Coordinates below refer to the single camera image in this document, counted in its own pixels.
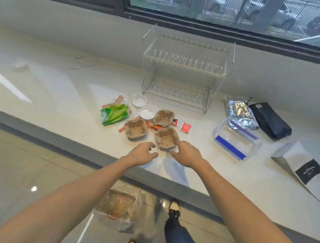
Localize person's right hand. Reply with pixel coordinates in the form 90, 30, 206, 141
170, 140, 205, 169

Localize person's left hand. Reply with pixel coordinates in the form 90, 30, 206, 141
119, 142, 160, 167

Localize brown paper cup carrier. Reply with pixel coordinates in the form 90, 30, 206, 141
124, 118, 148, 141
155, 127, 180, 152
153, 109, 175, 128

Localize red sauce packet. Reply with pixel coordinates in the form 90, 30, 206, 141
180, 121, 192, 134

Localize clear bag with orange band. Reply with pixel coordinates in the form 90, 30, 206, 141
118, 116, 163, 133

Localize white plastic cup lid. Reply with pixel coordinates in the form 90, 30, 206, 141
132, 93, 148, 108
139, 105, 158, 120

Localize green snack bag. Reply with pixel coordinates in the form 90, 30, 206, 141
99, 104, 132, 126

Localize clear container with blue clips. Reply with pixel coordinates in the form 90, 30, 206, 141
212, 117, 263, 162

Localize clear plastic trash bag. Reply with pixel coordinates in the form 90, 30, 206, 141
92, 180, 143, 232

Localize silver foil bag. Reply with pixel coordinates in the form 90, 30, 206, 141
224, 97, 260, 131

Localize white wire dish rack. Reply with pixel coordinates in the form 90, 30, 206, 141
142, 24, 236, 115

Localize black plastic bag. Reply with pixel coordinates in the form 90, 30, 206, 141
248, 102, 292, 141

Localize white pouch with black label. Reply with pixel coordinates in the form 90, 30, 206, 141
271, 141, 320, 202

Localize person's right forearm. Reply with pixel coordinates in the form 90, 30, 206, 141
193, 160, 293, 243

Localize person's left forearm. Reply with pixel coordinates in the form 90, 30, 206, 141
0, 157, 137, 243

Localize person's right shoe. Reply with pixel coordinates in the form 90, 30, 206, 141
168, 200, 181, 223

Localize person's blue jeans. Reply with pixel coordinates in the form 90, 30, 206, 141
164, 216, 195, 243

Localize white cable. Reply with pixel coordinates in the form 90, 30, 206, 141
68, 55, 98, 70

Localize dark window frame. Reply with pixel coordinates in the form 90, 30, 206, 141
50, 0, 320, 64

